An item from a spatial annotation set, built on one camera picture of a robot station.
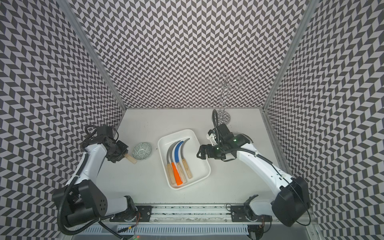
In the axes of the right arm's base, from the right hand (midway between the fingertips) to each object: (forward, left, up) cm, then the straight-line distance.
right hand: (205, 158), depth 75 cm
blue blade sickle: (+1, +15, -14) cm, 21 cm away
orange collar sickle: (-6, +15, -14) cm, 22 cm away
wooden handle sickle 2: (+1, +40, -5) cm, 40 cm away
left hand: (+6, +44, -4) cm, 44 cm away
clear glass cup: (+12, +40, -13) cm, 44 cm away
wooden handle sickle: (+2, +11, -15) cm, 19 cm away
